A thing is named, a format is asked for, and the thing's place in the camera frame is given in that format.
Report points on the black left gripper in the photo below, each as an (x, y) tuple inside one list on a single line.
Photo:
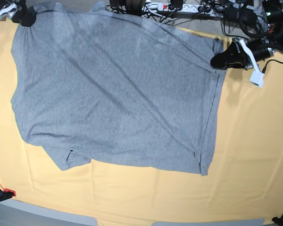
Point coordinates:
[(235, 57)]

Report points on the grey t-shirt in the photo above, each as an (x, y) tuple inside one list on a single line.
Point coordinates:
[(116, 88)]

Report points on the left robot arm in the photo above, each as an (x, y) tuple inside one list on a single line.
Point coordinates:
[(265, 35)]

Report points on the black power adapter box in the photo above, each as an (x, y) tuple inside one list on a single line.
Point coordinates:
[(233, 14)]

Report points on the white power strip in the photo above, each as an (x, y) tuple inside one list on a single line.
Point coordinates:
[(162, 9)]

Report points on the yellow tablecloth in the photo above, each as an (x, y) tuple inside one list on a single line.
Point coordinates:
[(244, 181)]

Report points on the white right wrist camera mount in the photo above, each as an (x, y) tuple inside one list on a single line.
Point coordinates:
[(8, 8)]

